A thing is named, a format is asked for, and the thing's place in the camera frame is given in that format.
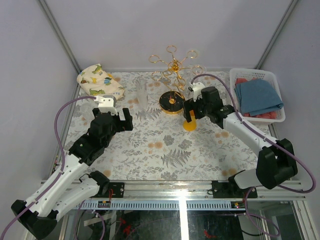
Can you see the slim clear champagne flute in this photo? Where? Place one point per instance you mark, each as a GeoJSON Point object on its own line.
{"type": "Point", "coordinates": [193, 71]}

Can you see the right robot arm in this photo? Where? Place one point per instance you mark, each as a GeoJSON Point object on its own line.
{"type": "Point", "coordinates": [275, 163]}

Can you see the white plastic basket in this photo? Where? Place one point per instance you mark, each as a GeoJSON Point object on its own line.
{"type": "Point", "coordinates": [250, 74]}

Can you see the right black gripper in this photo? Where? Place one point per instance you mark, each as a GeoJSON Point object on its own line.
{"type": "Point", "coordinates": [190, 105]}

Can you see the dinosaur print cloth bag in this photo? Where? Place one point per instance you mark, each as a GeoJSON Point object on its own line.
{"type": "Point", "coordinates": [97, 82]}

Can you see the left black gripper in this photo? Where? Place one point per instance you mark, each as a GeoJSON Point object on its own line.
{"type": "Point", "coordinates": [126, 125]}

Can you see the floral table mat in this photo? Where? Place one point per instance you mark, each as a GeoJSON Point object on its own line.
{"type": "Point", "coordinates": [159, 148]}

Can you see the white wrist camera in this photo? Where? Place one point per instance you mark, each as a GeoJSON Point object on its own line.
{"type": "Point", "coordinates": [106, 104]}
{"type": "Point", "coordinates": [196, 89]}

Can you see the blue folded cloth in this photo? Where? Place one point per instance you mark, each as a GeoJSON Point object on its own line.
{"type": "Point", "coordinates": [257, 96]}

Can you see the yellow plastic goblet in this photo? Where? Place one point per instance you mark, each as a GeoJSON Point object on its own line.
{"type": "Point", "coordinates": [192, 125]}

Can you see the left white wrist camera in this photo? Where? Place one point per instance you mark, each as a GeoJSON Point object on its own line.
{"type": "Point", "coordinates": [106, 104]}

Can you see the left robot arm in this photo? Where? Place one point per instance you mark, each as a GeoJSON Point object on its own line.
{"type": "Point", "coordinates": [40, 212]}

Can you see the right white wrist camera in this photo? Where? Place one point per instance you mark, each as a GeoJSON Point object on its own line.
{"type": "Point", "coordinates": [196, 89]}

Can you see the tall clear flute glass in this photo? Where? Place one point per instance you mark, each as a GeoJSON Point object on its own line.
{"type": "Point", "coordinates": [142, 94]}

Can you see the aluminium front rail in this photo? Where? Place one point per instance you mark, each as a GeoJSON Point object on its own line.
{"type": "Point", "coordinates": [151, 195]}

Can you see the gold wine glass rack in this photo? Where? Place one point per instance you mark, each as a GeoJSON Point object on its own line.
{"type": "Point", "coordinates": [171, 102]}

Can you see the clear glass near left edge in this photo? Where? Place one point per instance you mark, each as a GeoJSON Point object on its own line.
{"type": "Point", "coordinates": [86, 109]}

